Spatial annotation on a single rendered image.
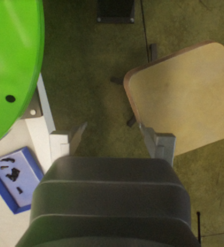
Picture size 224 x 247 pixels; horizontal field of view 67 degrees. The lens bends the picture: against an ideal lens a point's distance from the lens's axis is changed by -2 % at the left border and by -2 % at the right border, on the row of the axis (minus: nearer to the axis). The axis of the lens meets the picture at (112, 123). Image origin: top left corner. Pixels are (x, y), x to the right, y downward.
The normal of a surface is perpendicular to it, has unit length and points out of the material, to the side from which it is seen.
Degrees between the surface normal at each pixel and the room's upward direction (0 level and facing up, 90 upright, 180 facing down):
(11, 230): 0
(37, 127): 0
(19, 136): 0
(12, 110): 25
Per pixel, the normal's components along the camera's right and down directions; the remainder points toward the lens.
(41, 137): -0.01, 0.27
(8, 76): 0.36, 0.40
